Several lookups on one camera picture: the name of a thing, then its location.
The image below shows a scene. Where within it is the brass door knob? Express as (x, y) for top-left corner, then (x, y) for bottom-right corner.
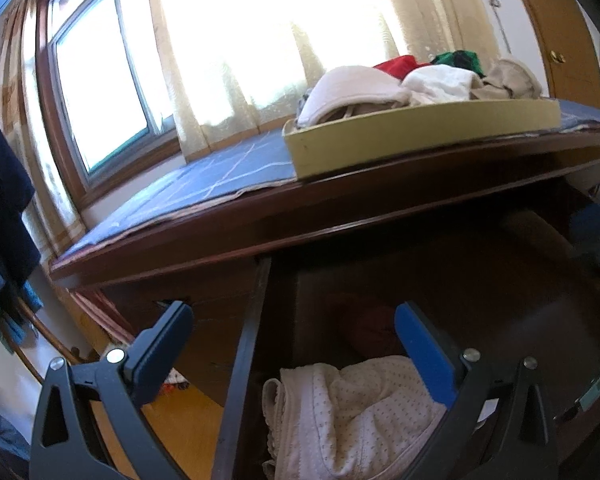
(550, 50), (566, 64)

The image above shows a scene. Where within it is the brown wooden door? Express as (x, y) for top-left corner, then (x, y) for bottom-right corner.
(522, 0), (600, 110)

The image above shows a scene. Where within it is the green garment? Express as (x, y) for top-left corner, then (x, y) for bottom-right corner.
(430, 50), (484, 78)

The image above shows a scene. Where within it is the wooden coat rack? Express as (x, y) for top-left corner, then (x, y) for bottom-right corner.
(0, 296), (86, 385)

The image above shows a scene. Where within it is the blue grey clothes pile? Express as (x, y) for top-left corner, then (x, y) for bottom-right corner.
(0, 415), (30, 466)

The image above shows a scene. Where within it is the white dotted underwear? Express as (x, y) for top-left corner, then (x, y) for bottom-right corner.
(262, 356), (446, 479)

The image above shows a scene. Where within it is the dark wooden desk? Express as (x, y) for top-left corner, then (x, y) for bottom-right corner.
(48, 127), (600, 480)

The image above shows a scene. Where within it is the shallow yellow cardboard box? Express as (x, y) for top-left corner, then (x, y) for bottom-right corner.
(283, 99), (562, 179)

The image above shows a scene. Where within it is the red garment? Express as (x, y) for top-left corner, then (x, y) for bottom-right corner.
(375, 55), (428, 80)

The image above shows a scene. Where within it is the dark navy hanging jacket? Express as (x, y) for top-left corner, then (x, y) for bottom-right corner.
(0, 128), (42, 344)

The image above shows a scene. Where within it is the white folded garment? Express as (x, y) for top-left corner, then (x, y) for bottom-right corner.
(401, 65), (482, 105)

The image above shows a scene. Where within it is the beige garment in box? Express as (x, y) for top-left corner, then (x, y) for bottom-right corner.
(471, 58), (542, 100)

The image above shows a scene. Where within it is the blue plaid table cloth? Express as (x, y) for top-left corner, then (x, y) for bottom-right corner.
(52, 100), (600, 280)

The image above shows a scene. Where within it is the wood framed window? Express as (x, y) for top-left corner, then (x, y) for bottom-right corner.
(35, 0), (180, 209)

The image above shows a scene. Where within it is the beige lace curtain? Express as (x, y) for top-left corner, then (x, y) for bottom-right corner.
(149, 0), (500, 160)

